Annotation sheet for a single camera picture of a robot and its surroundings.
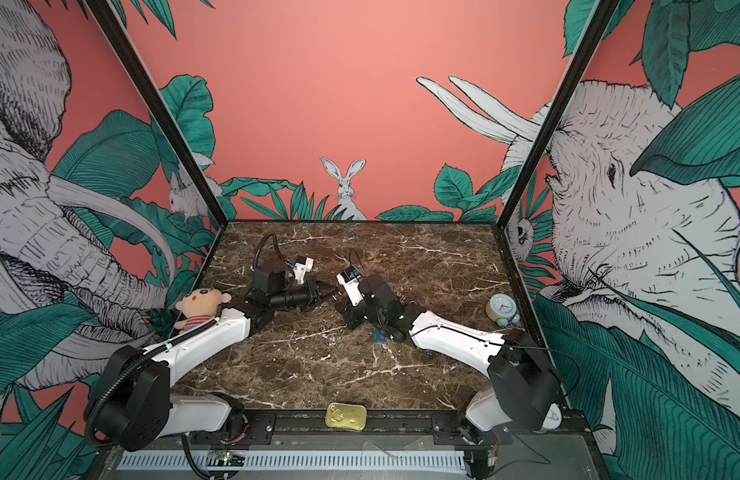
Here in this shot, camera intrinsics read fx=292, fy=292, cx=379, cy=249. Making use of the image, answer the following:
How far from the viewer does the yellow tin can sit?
730 mm

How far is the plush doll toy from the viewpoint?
88 centimetres

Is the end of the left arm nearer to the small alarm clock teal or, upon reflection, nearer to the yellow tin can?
the yellow tin can

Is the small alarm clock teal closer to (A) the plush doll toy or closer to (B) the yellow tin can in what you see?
(B) the yellow tin can

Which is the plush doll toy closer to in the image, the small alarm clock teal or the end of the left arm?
the end of the left arm

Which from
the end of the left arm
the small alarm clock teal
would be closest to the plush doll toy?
the end of the left arm

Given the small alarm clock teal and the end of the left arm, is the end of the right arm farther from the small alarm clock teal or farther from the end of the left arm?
the small alarm clock teal

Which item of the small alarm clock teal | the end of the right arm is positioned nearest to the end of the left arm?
the end of the right arm

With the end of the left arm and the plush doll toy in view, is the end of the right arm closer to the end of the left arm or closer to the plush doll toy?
the end of the left arm

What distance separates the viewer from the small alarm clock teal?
924 mm

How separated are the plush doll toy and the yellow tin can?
462mm

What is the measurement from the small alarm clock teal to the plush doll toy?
862 mm

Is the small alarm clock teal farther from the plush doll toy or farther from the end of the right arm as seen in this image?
the plush doll toy

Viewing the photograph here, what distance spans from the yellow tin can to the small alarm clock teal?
1.61ft

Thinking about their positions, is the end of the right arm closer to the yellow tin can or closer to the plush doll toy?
the yellow tin can
